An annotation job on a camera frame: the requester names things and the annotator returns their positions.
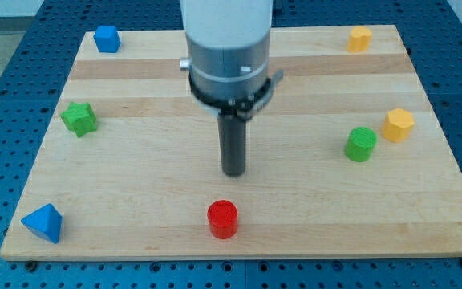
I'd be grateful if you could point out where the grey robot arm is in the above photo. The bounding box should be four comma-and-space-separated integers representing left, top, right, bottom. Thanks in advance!
180, 0, 273, 109

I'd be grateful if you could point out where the wooden board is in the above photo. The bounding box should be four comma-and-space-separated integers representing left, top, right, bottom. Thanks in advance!
0, 25, 462, 261

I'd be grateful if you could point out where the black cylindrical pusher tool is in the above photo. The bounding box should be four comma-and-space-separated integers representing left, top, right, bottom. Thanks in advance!
217, 114, 246, 177

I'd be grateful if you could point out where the red cylinder block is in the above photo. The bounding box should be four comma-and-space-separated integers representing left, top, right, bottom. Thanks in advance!
207, 200, 238, 239

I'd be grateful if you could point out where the green cylinder block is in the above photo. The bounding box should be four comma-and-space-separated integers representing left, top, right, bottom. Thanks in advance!
344, 127, 378, 162

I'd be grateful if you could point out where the green star block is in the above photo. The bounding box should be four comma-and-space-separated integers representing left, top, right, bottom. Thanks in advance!
60, 102, 97, 137

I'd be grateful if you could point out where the blue pentagon block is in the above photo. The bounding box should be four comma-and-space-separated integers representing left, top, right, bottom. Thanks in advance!
93, 25, 121, 53

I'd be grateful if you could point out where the yellow heart block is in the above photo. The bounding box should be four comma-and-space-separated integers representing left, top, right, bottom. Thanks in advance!
346, 26, 372, 53

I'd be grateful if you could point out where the yellow hexagon block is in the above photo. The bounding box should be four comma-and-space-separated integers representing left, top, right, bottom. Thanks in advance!
381, 108, 415, 143

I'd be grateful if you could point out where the blue triangle block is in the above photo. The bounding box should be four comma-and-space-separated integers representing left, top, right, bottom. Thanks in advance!
21, 203, 63, 244

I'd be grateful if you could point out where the black clamp ring with lever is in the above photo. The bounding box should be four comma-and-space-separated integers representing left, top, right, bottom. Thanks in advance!
188, 68, 285, 121

